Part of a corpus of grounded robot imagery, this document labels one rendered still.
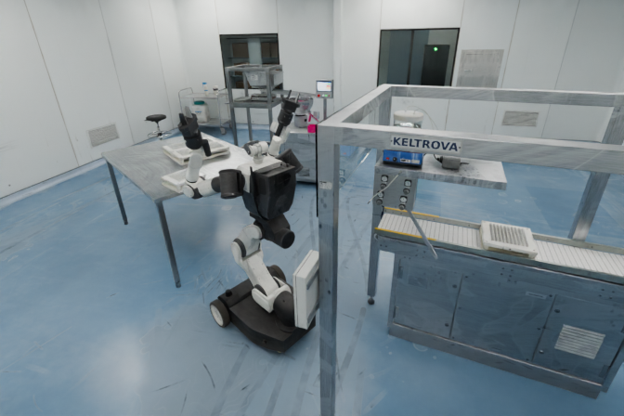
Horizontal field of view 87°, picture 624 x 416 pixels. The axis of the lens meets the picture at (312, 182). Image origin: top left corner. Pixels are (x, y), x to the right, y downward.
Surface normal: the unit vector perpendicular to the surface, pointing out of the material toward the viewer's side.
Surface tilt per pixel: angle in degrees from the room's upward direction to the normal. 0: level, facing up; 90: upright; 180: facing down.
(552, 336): 90
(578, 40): 90
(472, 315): 90
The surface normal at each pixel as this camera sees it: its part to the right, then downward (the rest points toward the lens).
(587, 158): -0.39, 0.38
